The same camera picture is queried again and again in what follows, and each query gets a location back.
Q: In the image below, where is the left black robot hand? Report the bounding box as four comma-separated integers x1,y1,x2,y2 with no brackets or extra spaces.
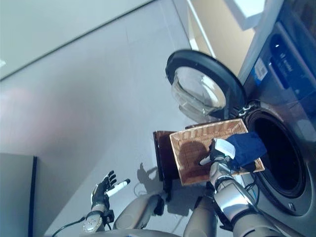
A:
91,170,131,212

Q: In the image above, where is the clear plastic bag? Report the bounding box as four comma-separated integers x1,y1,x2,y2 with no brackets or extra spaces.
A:
113,194,165,231

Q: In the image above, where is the silver robot torso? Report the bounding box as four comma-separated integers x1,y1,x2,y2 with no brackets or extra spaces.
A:
74,228,179,237

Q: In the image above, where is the round glass washer door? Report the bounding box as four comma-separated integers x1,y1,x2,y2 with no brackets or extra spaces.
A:
164,49,246,123

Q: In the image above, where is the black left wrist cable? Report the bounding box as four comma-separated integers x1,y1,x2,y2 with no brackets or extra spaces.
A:
53,217,86,237

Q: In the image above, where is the dark grey washing machine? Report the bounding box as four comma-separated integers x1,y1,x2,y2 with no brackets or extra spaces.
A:
238,14,316,237

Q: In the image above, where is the white counter cabinet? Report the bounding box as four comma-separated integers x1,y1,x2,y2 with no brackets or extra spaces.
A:
172,0,266,72

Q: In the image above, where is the blue white energy label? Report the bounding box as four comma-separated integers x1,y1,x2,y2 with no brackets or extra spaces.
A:
254,58,269,81

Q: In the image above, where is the white floor cable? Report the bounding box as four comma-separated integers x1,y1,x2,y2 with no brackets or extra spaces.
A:
133,184,149,198

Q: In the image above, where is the glossy brown stool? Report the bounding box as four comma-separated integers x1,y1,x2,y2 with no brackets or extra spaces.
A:
153,123,198,201

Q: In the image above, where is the right silver robot leg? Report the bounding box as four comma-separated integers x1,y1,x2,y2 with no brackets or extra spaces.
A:
190,190,218,237

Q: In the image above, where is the grey panel with dark edge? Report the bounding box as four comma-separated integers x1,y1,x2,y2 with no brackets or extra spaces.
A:
0,153,38,237

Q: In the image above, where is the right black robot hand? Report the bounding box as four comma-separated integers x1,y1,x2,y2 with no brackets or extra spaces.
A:
198,138,236,167

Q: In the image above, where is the white appliance enclosure cabinet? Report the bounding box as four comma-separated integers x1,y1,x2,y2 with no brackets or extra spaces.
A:
238,0,279,79

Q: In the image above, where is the rectangular wicker laundry basket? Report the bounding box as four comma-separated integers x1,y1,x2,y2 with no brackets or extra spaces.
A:
169,118,266,187

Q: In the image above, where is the black cloth garment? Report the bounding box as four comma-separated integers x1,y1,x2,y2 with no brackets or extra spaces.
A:
226,131,268,172

